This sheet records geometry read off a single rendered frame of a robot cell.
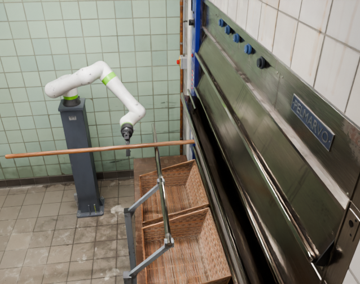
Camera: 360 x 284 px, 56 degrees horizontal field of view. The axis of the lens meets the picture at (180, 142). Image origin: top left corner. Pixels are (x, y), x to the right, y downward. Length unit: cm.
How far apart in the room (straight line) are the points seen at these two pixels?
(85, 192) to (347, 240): 286
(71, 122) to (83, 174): 56
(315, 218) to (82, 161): 254
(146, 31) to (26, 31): 106
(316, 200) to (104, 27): 268
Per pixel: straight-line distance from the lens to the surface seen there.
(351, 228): 90
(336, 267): 99
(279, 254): 130
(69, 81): 267
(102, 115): 365
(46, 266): 333
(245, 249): 141
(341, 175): 92
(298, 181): 111
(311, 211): 105
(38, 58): 351
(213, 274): 226
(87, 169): 331
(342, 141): 91
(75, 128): 309
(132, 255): 251
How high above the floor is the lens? 246
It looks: 32 degrees down
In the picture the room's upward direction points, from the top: straight up
